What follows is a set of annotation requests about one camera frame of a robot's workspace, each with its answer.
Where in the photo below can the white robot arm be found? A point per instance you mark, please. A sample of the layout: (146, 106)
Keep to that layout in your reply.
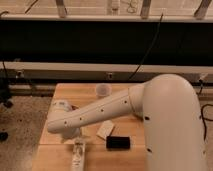
(173, 126)

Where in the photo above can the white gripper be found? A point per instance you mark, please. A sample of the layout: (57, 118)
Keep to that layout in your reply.
(61, 114)

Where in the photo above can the clear plastic bottle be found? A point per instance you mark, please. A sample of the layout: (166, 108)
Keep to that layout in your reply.
(78, 155)

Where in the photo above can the red chili pepper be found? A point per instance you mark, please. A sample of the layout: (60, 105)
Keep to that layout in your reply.
(74, 107)

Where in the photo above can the clear plastic cup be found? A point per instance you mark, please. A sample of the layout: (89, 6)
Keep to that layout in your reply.
(103, 90)

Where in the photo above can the black rectangular box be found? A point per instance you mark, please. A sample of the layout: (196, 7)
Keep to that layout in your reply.
(115, 142)

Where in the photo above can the white small box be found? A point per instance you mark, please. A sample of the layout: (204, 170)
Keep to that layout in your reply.
(105, 129)

